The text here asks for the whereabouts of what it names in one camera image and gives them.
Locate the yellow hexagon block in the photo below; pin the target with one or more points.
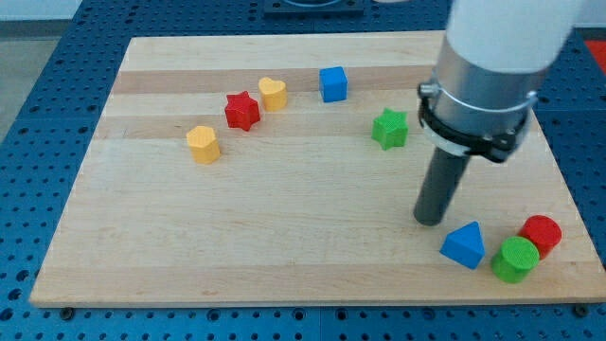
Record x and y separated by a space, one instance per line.
203 144

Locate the green star block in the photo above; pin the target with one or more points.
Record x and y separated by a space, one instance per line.
390 129

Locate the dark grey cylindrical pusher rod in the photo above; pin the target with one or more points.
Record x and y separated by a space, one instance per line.
439 185

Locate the blue cube block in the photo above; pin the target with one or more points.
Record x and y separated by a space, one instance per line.
333 84

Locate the yellow heart block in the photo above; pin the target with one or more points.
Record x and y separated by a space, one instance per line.
274 94

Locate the red star block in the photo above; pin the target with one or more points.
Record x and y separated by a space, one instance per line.
241 111

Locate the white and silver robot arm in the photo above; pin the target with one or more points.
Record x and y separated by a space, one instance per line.
493 59

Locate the light wooden board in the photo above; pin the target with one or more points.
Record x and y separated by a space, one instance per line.
305 208

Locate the green cylinder block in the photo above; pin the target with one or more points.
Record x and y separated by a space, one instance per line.
515 260

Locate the blue triangle block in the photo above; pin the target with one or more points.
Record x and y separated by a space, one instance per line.
465 246

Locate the red cylinder block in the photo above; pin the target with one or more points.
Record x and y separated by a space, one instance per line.
543 232

